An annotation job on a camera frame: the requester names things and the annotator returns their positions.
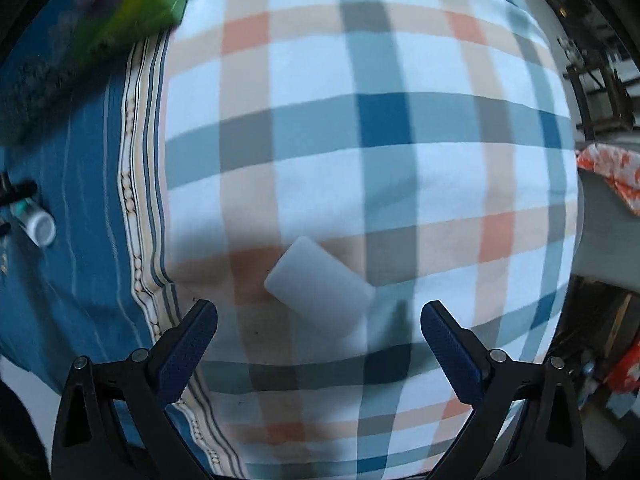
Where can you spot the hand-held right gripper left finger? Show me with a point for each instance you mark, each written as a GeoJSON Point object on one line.
{"type": "Point", "coordinates": [187, 350]}

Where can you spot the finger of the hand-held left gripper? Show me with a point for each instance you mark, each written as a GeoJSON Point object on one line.
{"type": "Point", "coordinates": [4, 227]}
{"type": "Point", "coordinates": [20, 191]}

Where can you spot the small white box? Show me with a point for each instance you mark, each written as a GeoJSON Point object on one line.
{"type": "Point", "coordinates": [320, 285]}

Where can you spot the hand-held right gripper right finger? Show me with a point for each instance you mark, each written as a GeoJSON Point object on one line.
{"type": "Point", "coordinates": [450, 355]}

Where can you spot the dark wooden chair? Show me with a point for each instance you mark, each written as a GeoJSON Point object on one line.
{"type": "Point", "coordinates": [600, 95]}

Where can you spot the grey padded chair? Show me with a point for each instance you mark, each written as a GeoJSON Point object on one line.
{"type": "Point", "coordinates": [600, 230]}

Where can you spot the white spray bottle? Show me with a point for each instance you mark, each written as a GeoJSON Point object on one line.
{"type": "Point", "coordinates": [39, 225]}

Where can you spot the blue striped blanket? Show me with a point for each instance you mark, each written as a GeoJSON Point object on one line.
{"type": "Point", "coordinates": [85, 285]}

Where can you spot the orange patterned cloth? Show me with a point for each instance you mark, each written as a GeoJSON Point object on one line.
{"type": "Point", "coordinates": [612, 167]}

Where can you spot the plaid blanket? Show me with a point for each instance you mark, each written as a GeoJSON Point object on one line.
{"type": "Point", "coordinates": [400, 160]}

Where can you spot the cardboard box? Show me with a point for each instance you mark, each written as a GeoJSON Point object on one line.
{"type": "Point", "coordinates": [145, 5]}

